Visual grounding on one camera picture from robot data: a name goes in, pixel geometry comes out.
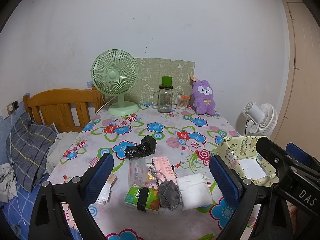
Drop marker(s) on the green desk fan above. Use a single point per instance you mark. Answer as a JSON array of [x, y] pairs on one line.
[[114, 73]]

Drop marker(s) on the wall power socket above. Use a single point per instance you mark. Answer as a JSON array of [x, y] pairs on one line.
[[12, 107]]

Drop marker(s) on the grey sock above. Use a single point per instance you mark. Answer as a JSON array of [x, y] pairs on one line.
[[168, 192]]

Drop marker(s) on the floral tablecloth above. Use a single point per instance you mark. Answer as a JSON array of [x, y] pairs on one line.
[[187, 139]]

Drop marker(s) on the clear plastic pouch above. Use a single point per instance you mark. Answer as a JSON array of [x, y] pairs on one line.
[[138, 172]]

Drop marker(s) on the white cloth pad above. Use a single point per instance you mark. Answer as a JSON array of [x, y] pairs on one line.
[[194, 191]]

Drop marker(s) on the pink packet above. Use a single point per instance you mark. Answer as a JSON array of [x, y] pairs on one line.
[[163, 168]]

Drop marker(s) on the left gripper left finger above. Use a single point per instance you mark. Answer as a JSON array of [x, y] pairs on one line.
[[48, 219]]

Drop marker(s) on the black plastic bag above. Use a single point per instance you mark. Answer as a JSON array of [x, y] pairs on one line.
[[146, 148]]

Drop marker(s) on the grey plaid pillow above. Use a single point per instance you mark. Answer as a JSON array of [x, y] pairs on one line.
[[27, 146]]

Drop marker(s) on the white standing fan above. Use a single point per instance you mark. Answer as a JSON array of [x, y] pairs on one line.
[[262, 119]]

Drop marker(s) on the glass mason jar mug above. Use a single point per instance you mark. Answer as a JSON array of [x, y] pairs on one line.
[[162, 98]]

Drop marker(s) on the green tissue pack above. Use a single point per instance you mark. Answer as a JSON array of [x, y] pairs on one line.
[[143, 199]]

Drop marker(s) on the white crumpled bedsheet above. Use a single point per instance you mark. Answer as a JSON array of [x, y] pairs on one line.
[[58, 148]]

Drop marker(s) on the beige door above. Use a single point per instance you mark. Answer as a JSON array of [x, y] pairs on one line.
[[298, 120]]

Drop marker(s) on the green patterned foam board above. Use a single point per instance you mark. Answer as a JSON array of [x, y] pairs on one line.
[[150, 73]]

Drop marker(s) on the crumpled white grey cloth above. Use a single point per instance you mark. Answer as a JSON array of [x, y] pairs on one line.
[[8, 188]]

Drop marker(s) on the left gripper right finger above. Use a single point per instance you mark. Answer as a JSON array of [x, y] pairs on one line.
[[240, 195]]

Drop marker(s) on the purple plush bunny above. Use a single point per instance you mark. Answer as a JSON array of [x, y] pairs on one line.
[[203, 98]]

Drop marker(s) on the yellow cartoon storage box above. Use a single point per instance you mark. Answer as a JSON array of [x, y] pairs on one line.
[[240, 154]]

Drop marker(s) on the white beige cloth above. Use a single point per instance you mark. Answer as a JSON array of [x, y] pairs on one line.
[[106, 190]]

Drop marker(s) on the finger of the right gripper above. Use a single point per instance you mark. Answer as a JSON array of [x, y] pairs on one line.
[[298, 154], [297, 183]]

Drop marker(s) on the cotton swab container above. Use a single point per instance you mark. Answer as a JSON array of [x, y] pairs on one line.
[[182, 101]]

